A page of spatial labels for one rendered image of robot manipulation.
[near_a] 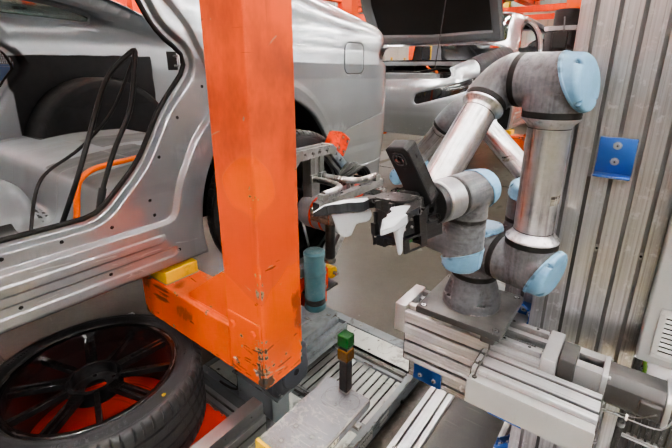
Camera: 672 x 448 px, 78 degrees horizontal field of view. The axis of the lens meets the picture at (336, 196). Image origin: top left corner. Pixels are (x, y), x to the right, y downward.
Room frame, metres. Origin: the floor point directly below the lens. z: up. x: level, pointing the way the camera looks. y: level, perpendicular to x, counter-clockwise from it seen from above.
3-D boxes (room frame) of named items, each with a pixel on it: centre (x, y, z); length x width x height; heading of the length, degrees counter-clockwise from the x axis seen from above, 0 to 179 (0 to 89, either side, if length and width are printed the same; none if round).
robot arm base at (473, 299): (0.99, -0.37, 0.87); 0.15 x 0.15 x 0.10
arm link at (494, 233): (0.99, -0.38, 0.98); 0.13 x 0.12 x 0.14; 38
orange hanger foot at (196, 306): (1.30, 0.48, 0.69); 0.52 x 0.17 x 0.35; 52
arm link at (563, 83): (0.89, -0.45, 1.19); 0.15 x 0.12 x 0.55; 38
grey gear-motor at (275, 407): (1.42, 0.32, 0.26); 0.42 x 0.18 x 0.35; 52
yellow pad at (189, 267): (1.41, 0.62, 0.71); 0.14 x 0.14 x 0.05; 52
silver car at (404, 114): (6.11, -1.94, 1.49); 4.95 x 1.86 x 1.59; 142
